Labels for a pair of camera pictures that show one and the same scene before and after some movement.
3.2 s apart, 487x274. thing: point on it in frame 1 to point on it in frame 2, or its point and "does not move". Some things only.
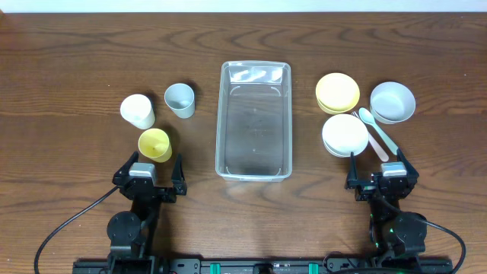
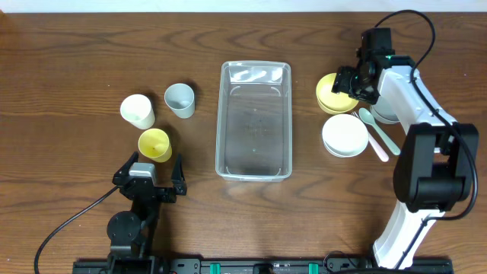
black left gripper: (151, 191) does not move
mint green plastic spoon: (367, 116) does not move
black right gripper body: (381, 188) to (343, 80)
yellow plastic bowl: (336, 93) does not move
